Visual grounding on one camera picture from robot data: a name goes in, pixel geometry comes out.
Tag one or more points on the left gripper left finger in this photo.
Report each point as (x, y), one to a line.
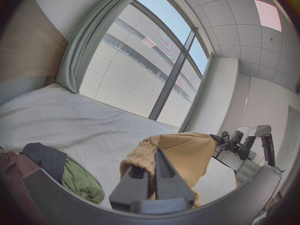
(137, 189)

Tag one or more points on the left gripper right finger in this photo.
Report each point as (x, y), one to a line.
(167, 184)

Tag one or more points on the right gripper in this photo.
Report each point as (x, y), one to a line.
(223, 145)

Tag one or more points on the tan shorts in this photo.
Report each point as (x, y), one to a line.
(182, 158)

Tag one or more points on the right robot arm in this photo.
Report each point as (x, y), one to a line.
(269, 151)

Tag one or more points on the bed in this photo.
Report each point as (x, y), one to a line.
(70, 121)

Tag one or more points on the blue-green curtain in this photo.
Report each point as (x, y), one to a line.
(77, 55)
(198, 92)

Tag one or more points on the green garment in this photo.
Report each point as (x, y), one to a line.
(79, 179)

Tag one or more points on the black garment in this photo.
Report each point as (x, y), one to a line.
(49, 160)

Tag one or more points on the window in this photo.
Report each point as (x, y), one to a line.
(131, 78)

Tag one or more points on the brown shorts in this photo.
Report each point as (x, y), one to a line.
(14, 170)

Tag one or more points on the square ceiling light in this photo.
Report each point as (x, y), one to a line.
(267, 14)

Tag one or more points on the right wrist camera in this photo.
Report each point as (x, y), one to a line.
(225, 134)

